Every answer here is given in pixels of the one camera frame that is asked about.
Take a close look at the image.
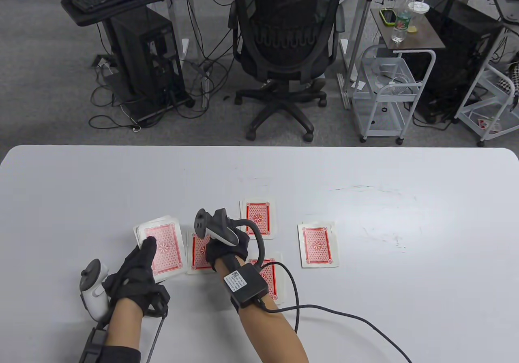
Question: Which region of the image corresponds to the grey floor power socket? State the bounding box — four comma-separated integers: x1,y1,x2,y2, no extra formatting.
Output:
95,55,118,76

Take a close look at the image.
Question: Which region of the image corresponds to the person's left hand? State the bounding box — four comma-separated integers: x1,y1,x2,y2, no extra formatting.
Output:
101,235,171,319

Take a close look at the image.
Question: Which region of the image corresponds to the aluminium frame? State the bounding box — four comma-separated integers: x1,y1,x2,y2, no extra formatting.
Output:
337,0,380,110

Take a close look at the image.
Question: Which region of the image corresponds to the thin black cable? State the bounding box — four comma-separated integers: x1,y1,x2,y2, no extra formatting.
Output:
146,316,166,363

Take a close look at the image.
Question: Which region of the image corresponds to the black forearm strap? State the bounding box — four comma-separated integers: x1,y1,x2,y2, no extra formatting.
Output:
81,345,142,363

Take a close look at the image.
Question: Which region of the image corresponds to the white charger with cable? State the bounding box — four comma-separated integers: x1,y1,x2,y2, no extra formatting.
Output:
375,65,420,96

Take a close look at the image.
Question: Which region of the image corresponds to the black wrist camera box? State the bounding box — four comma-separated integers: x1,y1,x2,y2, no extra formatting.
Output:
223,264,269,309
79,327,109,363

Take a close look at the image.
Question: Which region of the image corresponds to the white red-print packet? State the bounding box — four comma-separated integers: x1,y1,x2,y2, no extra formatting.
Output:
476,118,502,133

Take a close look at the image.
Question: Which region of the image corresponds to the black computer tower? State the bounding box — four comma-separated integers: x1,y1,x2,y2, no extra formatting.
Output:
109,6,188,110

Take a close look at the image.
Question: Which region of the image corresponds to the white wire rolling cart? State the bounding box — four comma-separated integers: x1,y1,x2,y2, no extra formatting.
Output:
351,45,426,145
454,27,519,148

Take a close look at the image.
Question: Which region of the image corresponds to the white VR controller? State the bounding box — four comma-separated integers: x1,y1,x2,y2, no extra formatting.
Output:
79,259,110,322
194,208,240,247

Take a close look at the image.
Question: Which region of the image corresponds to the person's left forearm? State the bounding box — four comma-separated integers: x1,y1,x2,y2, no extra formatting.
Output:
105,298,142,353

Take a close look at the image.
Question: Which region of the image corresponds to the black mesh office chair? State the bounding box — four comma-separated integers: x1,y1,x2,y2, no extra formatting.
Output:
228,0,347,143

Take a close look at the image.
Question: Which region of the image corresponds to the brown top side table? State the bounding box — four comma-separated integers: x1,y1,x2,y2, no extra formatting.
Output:
370,4,446,120

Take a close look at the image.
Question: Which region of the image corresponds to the tangle of black floor cables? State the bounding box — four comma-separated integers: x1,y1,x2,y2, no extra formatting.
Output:
88,0,229,132

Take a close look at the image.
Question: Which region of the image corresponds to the person's right hand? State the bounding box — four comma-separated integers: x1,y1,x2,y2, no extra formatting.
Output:
205,225,250,273

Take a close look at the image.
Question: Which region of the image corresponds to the person's right forearm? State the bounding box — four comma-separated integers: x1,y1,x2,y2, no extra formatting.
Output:
213,256,309,363

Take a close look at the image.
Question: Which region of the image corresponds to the white desk leg frame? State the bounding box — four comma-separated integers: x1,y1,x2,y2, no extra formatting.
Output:
167,0,211,110

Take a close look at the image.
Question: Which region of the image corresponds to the deck of red playing cards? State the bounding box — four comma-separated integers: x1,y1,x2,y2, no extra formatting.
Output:
134,216,184,282

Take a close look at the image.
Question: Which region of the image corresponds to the black white checkered cloth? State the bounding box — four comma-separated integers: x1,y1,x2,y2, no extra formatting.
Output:
497,61,519,98

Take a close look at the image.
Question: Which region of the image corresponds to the black wrist strap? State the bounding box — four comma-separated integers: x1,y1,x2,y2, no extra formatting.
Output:
230,290,270,309

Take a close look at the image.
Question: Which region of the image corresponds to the black camera cable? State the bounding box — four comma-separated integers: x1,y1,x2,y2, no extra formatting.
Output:
255,260,412,363

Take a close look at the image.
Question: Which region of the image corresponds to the clear bottle green label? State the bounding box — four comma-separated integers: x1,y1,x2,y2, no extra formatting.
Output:
390,0,417,43

